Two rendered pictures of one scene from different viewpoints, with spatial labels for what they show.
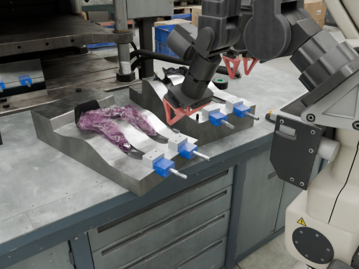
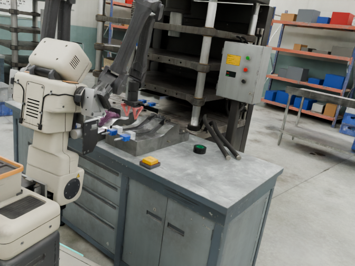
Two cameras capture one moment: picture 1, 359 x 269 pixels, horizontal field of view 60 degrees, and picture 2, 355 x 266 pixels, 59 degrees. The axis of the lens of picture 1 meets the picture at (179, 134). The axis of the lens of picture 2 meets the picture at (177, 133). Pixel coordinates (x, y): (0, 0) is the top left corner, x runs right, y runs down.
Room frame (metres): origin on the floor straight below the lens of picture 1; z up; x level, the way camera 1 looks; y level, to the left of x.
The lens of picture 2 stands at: (0.69, -1.87, 1.48)
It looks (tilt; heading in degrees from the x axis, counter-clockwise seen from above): 18 degrees down; 70
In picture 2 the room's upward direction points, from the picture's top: 8 degrees clockwise
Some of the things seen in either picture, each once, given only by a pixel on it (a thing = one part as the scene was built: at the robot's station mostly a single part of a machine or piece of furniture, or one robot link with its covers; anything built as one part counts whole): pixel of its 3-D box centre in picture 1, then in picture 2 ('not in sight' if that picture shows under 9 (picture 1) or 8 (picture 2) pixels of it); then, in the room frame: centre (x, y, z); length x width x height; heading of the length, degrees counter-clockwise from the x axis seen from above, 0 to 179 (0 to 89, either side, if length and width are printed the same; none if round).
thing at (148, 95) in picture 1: (186, 96); (150, 131); (1.16, -0.03, 0.87); 0.50 x 0.26 x 0.14; 35
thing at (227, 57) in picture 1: (236, 64); (129, 108); (0.99, -0.18, 1.05); 0.07 x 0.07 x 0.09; 34
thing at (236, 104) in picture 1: (243, 111); (123, 138); (0.97, -0.22, 0.89); 0.13 x 0.05 x 0.05; 34
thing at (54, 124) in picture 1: (112, 132); (102, 120); (0.89, 0.22, 0.86); 0.50 x 0.26 x 0.11; 52
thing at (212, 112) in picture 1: (219, 120); (110, 132); (0.90, -0.13, 0.89); 0.13 x 0.05 x 0.05; 34
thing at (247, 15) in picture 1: (243, 20); (133, 85); (1.00, -0.20, 1.18); 0.07 x 0.06 x 0.07; 58
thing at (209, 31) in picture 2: not in sight; (175, 36); (1.55, 0.95, 1.45); 1.29 x 0.82 x 0.19; 125
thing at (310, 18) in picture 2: not in sight; (308, 64); (5.78, 4.23, 1.17); 2.06 x 0.65 x 2.34; 117
